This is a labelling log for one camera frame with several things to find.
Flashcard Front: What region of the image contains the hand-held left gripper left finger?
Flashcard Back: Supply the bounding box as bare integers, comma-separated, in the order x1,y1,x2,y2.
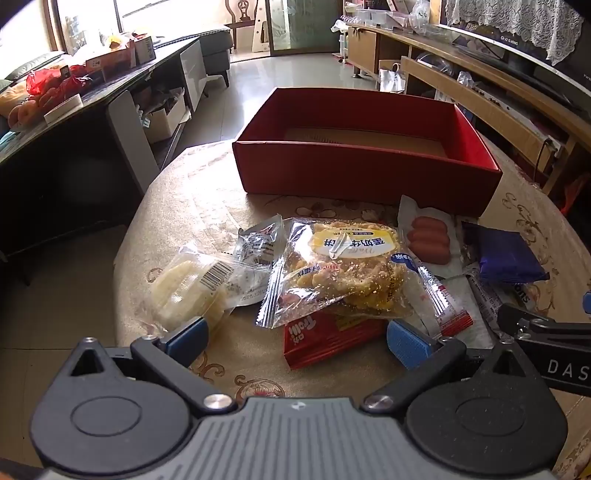
55,316,237,416

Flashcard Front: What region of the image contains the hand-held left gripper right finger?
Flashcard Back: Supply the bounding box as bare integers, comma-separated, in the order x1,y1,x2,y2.
361,320,546,415

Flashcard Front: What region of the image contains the white black-lettered snack packet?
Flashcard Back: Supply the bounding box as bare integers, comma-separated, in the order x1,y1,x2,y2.
464,265,536,330

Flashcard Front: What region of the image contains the clear pale cake packet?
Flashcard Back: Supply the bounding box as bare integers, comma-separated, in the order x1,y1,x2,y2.
141,244,271,335

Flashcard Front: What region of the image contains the purple snack packet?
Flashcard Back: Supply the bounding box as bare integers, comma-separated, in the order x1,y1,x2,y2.
461,220,550,284

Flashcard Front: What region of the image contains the clear golden pastry packet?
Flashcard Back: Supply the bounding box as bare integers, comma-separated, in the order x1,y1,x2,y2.
255,217,419,329

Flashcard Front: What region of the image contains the silver foil packet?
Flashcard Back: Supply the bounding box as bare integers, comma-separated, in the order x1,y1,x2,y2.
233,213,288,278

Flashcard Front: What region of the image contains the red cardboard box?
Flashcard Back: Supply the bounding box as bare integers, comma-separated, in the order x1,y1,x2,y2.
232,87,503,217

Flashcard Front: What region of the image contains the white red stick packet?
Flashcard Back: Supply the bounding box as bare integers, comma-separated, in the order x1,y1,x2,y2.
392,251,475,340

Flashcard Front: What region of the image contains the red candy packet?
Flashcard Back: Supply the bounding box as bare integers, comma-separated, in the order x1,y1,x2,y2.
283,310,389,370

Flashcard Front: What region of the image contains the white sausage packet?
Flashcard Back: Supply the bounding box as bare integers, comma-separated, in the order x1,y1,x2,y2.
397,195,496,350

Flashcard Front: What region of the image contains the black desk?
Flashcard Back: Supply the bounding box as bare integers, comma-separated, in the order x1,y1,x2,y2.
0,37,206,259

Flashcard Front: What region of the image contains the open cardboard box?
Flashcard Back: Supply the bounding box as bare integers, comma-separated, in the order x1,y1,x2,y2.
141,95,188,144

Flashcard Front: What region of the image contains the black television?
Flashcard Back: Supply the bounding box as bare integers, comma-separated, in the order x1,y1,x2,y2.
438,0,591,116

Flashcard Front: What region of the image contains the wooden television cabinet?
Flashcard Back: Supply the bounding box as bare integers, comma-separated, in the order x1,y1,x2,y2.
346,23,591,195

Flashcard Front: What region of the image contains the white paper bag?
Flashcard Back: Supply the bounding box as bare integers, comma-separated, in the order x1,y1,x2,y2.
379,60,408,95

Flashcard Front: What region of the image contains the grey sofa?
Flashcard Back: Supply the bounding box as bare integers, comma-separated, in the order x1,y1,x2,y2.
198,25,234,88

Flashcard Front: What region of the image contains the white lace cloth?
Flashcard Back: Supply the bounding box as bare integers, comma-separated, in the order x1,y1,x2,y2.
445,0,585,65

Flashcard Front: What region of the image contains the orange cardboard box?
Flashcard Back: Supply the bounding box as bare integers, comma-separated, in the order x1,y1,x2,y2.
85,44,137,72

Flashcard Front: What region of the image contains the red plastic bag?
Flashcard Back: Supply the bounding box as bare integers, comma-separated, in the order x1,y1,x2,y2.
25,65,95,100

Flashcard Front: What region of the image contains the white carton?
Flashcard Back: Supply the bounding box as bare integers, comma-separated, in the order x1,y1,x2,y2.
134,34,156,65

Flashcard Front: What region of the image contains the white rolling rack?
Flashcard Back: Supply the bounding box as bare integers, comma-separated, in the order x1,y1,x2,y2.
331,18,352,63

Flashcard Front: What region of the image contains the wooden chair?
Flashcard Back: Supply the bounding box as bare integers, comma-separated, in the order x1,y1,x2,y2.
225,0,259,47

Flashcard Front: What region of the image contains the glass sliding door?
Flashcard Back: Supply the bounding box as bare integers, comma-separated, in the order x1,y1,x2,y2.
270,0,345,54

